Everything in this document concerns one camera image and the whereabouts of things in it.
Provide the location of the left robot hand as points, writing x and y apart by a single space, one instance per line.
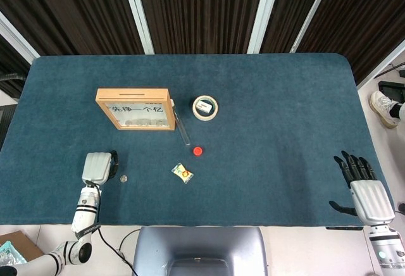
96 168

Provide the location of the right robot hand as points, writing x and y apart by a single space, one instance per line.
371 200

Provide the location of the silver coin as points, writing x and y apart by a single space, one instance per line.
123 178

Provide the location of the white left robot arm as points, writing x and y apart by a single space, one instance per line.
85 209

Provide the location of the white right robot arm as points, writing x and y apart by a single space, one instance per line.
386 247

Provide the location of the black table control panel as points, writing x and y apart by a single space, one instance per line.
345 228

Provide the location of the lion print candy packet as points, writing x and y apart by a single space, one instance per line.
183 173

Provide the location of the white sneaker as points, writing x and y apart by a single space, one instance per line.
383 108

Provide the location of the clear glass test tube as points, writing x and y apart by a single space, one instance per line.
183 132

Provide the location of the small red plastic cap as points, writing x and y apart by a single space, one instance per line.
198 151

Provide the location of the black floor device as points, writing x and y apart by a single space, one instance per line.
394 90

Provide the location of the beige masking tape roll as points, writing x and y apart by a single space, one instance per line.
205 117

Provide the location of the teal plastic bag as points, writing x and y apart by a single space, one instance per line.
9 254

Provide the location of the small white green box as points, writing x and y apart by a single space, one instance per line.
204 107

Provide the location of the teal velvet table cloth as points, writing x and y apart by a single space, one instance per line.
269 130

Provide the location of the grey robot torso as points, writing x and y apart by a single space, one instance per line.
199 247

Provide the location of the wooden coin box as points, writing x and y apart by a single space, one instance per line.
133 94

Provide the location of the white partition post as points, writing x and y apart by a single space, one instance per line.
136 10
19 41
311 13
264 13

